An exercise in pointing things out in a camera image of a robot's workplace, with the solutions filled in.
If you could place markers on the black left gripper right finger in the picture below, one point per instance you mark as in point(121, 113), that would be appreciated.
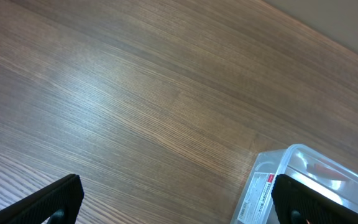
point(296, 203)

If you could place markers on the red handled wire cutters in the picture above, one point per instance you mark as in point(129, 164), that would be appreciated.
point(323, 171)

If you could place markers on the clear plastic container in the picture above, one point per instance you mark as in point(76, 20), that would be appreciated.
point(256, 204)

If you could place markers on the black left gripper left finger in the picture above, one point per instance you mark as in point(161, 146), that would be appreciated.
point(58, 202)

